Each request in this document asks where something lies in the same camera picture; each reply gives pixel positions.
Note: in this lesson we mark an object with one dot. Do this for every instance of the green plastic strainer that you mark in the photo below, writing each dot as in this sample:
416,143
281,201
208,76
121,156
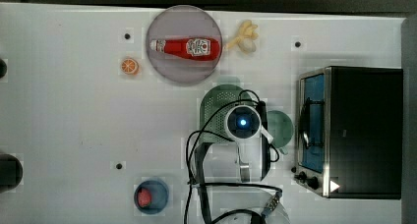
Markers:
215,105

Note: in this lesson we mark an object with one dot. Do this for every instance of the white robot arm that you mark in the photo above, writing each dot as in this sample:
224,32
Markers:
240,159

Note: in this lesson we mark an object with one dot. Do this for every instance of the red ketchup bottle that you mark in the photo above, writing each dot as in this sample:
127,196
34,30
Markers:
192,48

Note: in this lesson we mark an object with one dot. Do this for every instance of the grey round plate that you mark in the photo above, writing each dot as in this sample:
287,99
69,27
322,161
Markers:
182,22

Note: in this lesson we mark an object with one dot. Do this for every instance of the green round plate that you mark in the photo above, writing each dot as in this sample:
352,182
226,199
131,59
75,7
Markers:
281,128

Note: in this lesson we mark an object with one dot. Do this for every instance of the peeled toy banana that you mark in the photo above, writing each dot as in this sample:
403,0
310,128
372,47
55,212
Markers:
245,38

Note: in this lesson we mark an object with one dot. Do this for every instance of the toy orange slice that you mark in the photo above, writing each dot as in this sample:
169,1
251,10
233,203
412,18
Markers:
130,66

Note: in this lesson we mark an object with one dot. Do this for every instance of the blue bowl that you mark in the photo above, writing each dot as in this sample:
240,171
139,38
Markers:
160,196

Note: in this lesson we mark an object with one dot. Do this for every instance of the red toy strawberry in bowl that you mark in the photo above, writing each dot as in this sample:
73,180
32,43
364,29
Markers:
144,198

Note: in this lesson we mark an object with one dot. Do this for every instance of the black toaster oven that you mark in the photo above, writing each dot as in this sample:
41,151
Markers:
349,132

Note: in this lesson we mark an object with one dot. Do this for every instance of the black cylindrical cup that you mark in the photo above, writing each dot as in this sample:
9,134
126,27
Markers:
3,68

